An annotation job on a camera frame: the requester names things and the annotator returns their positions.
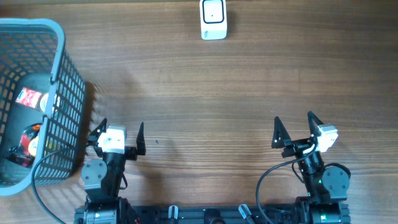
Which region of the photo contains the red white small carton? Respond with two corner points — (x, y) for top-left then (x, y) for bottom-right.
(16, 87), (42, 108)

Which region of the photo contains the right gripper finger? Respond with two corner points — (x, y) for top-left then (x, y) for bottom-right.
(307, 111), (323, 136)
(271, 116), (292, 149)

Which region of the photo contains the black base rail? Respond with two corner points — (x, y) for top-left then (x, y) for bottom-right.
(73, 204), (351, 224)

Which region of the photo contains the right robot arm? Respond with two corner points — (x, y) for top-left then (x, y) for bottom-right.
(264, 111), (351, 223)

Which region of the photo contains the white barcode scanner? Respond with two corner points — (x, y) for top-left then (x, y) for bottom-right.
(200, 0), (228, 40)

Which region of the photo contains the yellow cylindrical bottle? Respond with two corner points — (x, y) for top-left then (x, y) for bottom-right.
(28, 136), (39, 157)

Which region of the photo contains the black red snack packet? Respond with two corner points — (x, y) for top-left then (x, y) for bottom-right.
(4, 123), (42, 168)

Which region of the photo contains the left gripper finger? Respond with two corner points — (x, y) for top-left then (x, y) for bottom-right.
(136, 122), (146, 156)
(88, 118), (107, 145)

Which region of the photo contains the grey plastic mesh basket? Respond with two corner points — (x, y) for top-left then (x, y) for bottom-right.
(0, 17), (87, 197)

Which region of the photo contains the silver tin can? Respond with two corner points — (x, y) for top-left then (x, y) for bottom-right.
(39, 93), (49, 113)

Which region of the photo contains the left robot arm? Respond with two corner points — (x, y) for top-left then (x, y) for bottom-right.
(74, 118), (146, 224)

